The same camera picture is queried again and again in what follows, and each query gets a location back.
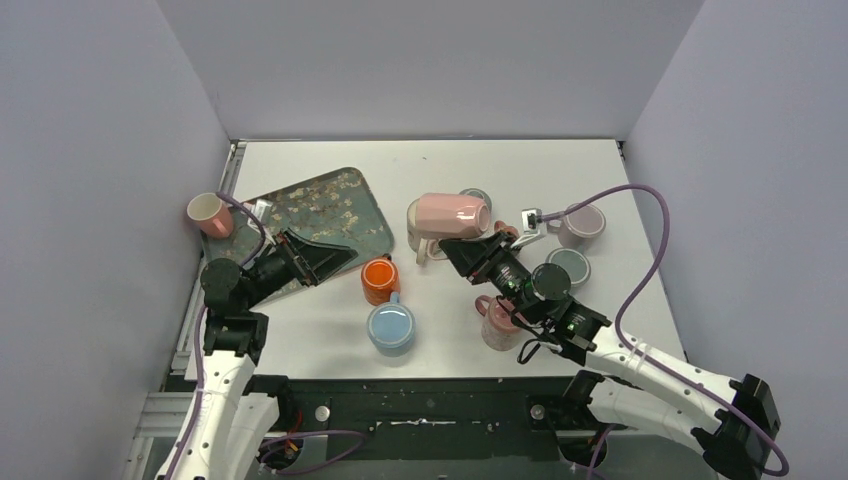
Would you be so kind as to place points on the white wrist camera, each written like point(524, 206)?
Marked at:
point(531, 228)
point(260, 210)

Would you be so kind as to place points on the faceted pink mug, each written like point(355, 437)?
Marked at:
point(441, 215)

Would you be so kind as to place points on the cream floral mug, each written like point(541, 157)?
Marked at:
point(425, 249)

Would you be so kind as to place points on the salmon dotted mug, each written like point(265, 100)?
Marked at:
point(502, 227)

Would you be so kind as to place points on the light blue ribbed mug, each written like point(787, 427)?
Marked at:
point(391, 327)

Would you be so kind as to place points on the blue floral blossom tray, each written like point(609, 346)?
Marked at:
point(336, 207)

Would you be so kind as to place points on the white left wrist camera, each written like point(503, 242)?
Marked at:
point(260, 210)

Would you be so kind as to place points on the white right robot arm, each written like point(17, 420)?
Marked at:
point(732, 423)

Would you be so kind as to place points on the grey-green mug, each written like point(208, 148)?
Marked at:
point(575, 263)

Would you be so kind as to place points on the lilac ribbed mug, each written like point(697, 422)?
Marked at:
point(579, 229)

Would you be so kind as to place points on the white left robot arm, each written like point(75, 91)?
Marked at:
point(227, 421)

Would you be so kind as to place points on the smooth pink mug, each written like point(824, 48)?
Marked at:
point(211, 215)

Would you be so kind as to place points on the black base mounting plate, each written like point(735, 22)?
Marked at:
point(441, 419)

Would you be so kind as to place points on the speckled dark pink mug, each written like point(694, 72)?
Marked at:
point(497, 330)

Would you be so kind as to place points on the grey-blue round mug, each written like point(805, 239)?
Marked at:
point(478, 193)

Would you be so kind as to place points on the orange mug black handle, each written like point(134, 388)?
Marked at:
point(380, 279)

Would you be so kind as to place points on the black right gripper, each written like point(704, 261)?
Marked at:
point(476, 259)

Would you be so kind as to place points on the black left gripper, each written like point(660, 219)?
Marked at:
point(298, 258)

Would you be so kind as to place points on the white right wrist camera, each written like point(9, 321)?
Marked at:
point(531, 228)

